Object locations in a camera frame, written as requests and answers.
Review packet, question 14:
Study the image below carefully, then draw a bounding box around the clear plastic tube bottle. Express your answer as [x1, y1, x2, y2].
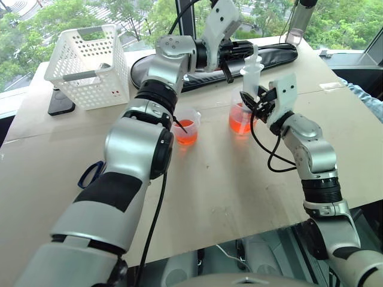
[284, 0, 317, 46]

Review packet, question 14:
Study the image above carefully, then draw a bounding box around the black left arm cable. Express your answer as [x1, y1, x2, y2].
[136, 172, 168, 287]

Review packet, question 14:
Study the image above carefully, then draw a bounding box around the thin white cable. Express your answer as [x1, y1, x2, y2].
[215, 243, 259, 271]

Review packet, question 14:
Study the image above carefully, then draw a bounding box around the black cable tie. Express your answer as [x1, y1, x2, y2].
[174, 117, 189, 135]

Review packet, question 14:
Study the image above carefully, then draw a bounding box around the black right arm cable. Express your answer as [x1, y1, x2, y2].
[250, 110, 297, 173]

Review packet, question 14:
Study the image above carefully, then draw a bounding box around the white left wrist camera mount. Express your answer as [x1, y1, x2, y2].
[200, 0, 243, 72]

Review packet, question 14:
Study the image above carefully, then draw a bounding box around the person's blue denim sleeve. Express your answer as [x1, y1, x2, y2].
[338, 77, 383, 123]

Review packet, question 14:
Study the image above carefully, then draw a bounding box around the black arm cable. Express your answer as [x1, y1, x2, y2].
[136, 172, 168, 287]
[250, 110, 297, 173]

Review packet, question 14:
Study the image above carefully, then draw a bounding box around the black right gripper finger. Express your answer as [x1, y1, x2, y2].
[257, 85, 278, 102]
[239, 91, 258, 112]

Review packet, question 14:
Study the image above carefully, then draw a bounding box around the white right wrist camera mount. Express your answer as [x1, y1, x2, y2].
[266, 72, 297, 126]

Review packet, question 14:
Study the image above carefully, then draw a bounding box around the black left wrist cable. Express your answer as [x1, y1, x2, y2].
[169, 0, 217, 35]

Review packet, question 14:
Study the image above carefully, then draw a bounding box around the plastic cup with spout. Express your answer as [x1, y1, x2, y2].
[171, 108, 202, 146]

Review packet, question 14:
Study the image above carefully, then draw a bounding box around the long black zipper bag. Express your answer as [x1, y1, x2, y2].
[130, 43, 299, 93]

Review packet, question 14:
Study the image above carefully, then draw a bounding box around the plastic cup red liquid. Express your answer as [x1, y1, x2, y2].
[229, 88, 259, 137]

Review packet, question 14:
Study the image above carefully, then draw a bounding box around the blue scissors handle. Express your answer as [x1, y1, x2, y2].
[78, 160, 106, 189]

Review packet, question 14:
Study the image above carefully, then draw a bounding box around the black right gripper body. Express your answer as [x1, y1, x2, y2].
[253, 98, 278, 123]

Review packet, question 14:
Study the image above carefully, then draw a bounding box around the flat black device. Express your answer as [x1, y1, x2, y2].
[47, 88, 76, 117]

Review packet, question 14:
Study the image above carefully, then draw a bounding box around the white perforated plastic basket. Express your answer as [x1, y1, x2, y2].
[44, 23, 130, 111]

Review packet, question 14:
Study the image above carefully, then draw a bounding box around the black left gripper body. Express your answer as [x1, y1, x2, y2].
[218, 41, 241, 65]

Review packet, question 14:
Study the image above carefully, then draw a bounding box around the black window frame post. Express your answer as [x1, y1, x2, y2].
[175, 0, 197, 41]

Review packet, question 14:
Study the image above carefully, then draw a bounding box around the grey robot torso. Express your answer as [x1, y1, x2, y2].
[179, 271, 318, 287]

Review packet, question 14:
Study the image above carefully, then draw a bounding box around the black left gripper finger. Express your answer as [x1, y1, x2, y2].
[236, 41, 255, 58]
[221, 62, 235, 84]

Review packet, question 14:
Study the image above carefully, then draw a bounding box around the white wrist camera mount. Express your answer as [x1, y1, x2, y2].
[266, 72, 297, 126]
[200, 0, 243, 72]

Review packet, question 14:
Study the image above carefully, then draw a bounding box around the clear plastic syringe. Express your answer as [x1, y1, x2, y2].
[240, 44, 266, 104]

